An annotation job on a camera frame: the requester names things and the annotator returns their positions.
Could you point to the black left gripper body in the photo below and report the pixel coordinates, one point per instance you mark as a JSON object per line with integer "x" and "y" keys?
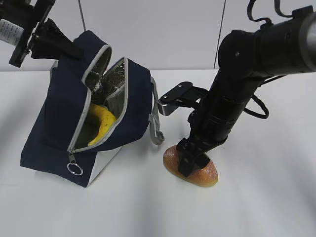
{"x": 22, "y": 26}

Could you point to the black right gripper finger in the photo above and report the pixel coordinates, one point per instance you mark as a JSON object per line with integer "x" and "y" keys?
{"x": 201, "y": 161}
{"x": 186, "y": 164}

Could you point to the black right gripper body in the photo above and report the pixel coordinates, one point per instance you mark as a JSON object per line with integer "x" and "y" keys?
{"x": 211, "y": 123}

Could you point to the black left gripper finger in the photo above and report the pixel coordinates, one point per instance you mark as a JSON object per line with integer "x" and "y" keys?
{"x": 58, "y": 44}
{"x": 45, "y": 48}

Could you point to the brown bread roll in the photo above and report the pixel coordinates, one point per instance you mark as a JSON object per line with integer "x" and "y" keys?
{"x": 204, "y": 177}

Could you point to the navy insulated lunch bag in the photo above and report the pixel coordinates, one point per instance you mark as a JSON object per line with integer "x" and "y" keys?
{"x": 58, "y": 141}

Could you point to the yellow banana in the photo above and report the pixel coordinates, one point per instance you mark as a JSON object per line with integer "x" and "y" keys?
{"x": 106, "y": 120}

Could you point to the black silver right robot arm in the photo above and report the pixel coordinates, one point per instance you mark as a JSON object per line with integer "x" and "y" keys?
{"x": 247, "y": 61}

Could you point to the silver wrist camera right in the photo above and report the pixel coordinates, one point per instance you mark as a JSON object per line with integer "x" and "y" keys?
{"x": 182, "y": 95}

